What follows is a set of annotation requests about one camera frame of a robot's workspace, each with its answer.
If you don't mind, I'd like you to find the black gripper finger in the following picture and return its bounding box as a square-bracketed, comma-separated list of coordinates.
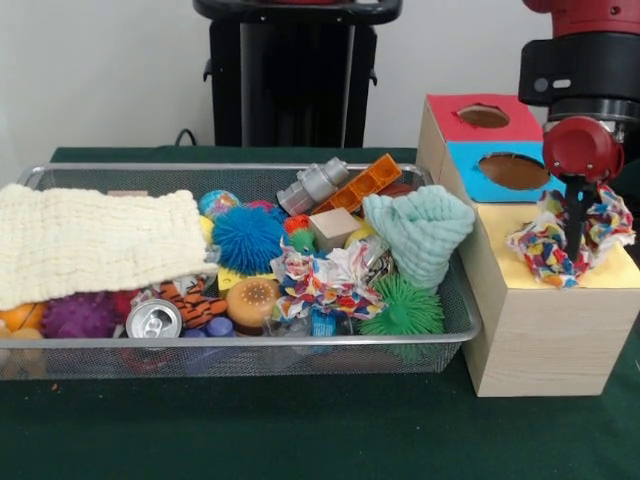
[579, 182, 597, 241]
[564, 180, 583, 264]

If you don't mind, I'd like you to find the light blue muslin cloth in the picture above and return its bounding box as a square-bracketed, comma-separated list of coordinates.
[362, 183, 476, 295]

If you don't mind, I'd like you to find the toy burger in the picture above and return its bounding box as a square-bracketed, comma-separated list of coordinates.
[224, 277, 282, 336]

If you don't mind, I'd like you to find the plain wooden cube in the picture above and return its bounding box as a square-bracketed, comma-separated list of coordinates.
[308, 207, 362, 251]

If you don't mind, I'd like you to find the silver grey plastic toy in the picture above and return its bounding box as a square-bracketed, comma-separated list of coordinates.
[276, 156, 350, 216]

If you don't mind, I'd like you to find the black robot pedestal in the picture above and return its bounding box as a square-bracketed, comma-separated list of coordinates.
[192, 0, 404, 148]

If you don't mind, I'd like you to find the large blue spiky ball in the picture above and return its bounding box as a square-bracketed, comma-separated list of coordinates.
[212, 203, 290, 276]

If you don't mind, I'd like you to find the green spiky ball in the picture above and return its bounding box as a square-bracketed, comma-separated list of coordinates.
[357, 273, 445, 337]

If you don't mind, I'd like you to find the colourful printed paper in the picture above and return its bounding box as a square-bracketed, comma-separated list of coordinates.
[507, 184, 636, 290]
[269, 237, 389, 321]

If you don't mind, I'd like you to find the wooden box with three holes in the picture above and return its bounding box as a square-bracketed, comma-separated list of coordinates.
[416, 92, 640, 398]

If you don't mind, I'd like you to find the cream muslin cloth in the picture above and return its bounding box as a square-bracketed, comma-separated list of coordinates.
[0, 182, 220, 311]

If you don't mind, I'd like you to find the wire mesh bin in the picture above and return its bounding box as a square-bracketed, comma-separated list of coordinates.
[0, 162, 483, 380]

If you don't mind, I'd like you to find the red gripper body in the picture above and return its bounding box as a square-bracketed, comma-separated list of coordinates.
[542, 115, 626, 187]

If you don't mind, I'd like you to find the silver drink can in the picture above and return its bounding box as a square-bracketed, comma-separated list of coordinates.
[125, 298, 184, 340]

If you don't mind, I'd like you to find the orange toy block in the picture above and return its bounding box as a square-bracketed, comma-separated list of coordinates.
[312, 153, 403, 216]

